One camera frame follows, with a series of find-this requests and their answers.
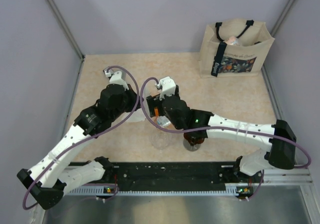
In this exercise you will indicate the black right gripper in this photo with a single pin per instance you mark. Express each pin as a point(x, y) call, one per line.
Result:
point(154, 102)

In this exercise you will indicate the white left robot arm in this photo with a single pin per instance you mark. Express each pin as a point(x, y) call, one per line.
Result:
point(48, 181)

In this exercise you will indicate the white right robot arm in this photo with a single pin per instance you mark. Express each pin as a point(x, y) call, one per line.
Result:
point(275, 142)

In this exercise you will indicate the clear glass dripper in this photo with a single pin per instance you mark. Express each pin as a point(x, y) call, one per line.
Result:
point(162, 140)

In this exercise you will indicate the amber glass coffee dripper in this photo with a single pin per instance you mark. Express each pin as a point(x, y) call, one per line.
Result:
point(191, 143)

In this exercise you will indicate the baby oil bottle pink cap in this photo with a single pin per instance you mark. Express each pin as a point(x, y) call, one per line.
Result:
point(163, 121)

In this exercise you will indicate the orange liquid glass carafe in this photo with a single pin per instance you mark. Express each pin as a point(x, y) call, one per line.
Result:
point(156, 111)

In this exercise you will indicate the beige canvas tote bag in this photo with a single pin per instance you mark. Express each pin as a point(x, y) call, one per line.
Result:
point(218, 60)

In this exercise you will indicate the pink item in bag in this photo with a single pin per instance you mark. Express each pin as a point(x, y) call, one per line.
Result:
point(233, 40)

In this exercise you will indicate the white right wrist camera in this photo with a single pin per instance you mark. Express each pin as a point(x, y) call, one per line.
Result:
point(167, 86)

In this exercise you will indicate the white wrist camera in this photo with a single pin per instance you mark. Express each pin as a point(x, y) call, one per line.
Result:
point(167, 86)
point(116, 77)

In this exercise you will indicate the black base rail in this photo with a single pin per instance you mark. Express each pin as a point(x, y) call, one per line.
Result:
point(175, 176)

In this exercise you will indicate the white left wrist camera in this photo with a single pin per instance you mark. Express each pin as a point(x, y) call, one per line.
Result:
point(116, 77)

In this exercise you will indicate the aluminium front rail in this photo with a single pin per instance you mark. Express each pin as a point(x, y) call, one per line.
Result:
point(273, 177)

